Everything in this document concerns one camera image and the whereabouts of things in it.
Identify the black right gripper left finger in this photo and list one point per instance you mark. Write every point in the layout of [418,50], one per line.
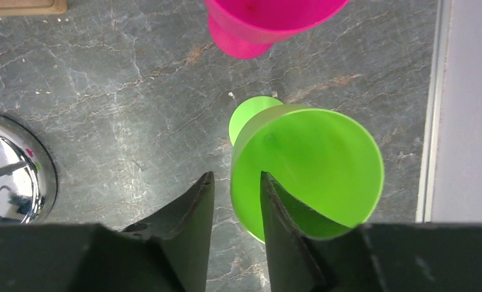
[166,251]

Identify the green plastic wine glass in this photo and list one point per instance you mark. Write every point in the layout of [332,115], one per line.
[323,158]

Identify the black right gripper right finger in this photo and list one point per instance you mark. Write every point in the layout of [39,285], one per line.
[369,257]

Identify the wooden chess board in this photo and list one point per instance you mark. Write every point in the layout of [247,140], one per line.
[32,7]

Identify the chrome wine glass rack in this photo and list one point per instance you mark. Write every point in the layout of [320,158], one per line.
[28,179]

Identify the pink plastic wine glass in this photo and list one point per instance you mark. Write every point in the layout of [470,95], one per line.
[246,29]

